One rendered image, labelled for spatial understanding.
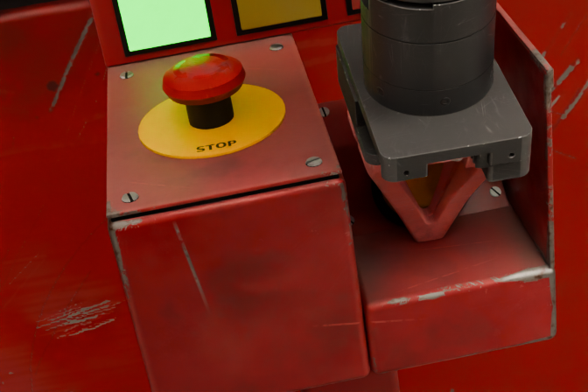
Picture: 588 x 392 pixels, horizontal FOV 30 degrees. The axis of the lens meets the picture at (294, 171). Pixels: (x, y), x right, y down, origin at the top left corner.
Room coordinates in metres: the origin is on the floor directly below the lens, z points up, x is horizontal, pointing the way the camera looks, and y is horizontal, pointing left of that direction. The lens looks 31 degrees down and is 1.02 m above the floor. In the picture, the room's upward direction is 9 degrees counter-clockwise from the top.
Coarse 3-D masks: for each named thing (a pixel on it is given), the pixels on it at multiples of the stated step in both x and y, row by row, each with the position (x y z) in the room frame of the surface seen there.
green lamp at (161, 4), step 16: (128, 0) 0.55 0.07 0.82; (144, 0) 0.55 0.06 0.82; (160, 0) 0.55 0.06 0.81; (176, 0) 0.55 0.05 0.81; (192, 0) 0.55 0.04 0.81; (128, 16) 0.55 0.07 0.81; (144, 16) 0.55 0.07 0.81; (160, 16) 0.55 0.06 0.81; (176, 16) 0.55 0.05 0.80; (192, 16) 0.55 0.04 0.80; (128, 32) 0.55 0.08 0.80; (144, 32) 0.55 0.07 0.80; (160, 32) 0.55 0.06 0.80; (176, 32) 0.55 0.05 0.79; (192, 32) 0.55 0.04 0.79; (208, 32) 0.56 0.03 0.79; (144, 48) 0.55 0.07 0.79
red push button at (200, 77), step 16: (176, 64) 0.48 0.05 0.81; (192, 64) 0.48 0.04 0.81; (208, 64) 0.47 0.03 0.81; (224, 64) 0.47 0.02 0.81; (240, 64) 0.47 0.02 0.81; (176, 80) 0.46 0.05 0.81; (192, 80) 0.46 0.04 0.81; (208, 80) 0.46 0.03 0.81; (224, 80) 0.46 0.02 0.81; (240, 80) 0.46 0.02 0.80; (176, 96) 0.46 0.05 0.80; (192, 96) 0.45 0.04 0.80; (208, 96) 0.45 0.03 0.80; (224, 96) 0.46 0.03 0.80; (192, 112) 0.46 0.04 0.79; (208, 112) 0.46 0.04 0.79; (224, 112) 0.46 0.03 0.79; (208, 128) 0.46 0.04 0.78
